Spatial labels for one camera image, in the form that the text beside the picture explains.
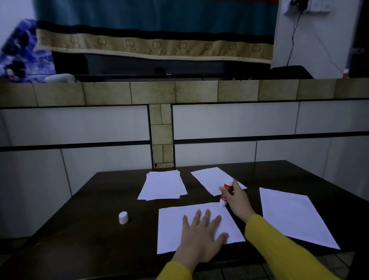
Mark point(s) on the blue floral fabric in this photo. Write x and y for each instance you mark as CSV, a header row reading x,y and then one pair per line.
x,y
21,54

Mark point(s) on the person's left little finger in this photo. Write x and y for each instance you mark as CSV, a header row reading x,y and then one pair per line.
x,y
186,222

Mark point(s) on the red and white glue stick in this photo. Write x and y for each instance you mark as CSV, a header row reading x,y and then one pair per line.
x,y
226,189

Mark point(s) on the white rounded object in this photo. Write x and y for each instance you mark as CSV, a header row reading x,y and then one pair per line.
x,y
60,78

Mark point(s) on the teal blanket with beige border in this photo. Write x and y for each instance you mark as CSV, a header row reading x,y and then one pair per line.
x,y
155,28

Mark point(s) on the person's left forearm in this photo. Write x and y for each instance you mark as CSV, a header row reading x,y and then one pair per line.
x,y
174,271

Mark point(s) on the white paper sheet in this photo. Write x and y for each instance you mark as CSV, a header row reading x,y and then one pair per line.
x,y
291,216
209,177
173,228

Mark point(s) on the stack of white paper sheets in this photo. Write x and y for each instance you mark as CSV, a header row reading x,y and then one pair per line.
x,y
161,186

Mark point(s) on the small red and white container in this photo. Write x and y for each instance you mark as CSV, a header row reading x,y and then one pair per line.
x,y
345,73

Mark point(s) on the person's left middle finger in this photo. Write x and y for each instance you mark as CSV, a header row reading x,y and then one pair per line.
x,y
206,217

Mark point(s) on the white glue stick cap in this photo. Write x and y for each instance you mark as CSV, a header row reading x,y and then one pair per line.
x,y
123,217

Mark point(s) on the black charger plug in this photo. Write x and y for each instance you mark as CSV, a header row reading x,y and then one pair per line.
x,y
301,4

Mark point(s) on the black rounded object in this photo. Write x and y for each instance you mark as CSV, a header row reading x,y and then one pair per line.
x,y
291,72

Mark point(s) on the person's right forearm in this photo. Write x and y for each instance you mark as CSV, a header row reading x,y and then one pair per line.
x,y
276,251

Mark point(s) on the person's left hand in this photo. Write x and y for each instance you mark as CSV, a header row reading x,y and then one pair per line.
x,y
199,242

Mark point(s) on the person's right thumb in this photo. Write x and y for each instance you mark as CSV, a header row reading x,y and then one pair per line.
x,y
224,191

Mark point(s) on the person's left thumb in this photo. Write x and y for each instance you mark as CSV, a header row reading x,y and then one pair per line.
x,y
222,238

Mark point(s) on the white wall socket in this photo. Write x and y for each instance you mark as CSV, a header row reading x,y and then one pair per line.
x,y
315,5

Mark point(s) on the person's right hand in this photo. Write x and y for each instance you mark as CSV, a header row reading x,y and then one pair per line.
x,y
238,203

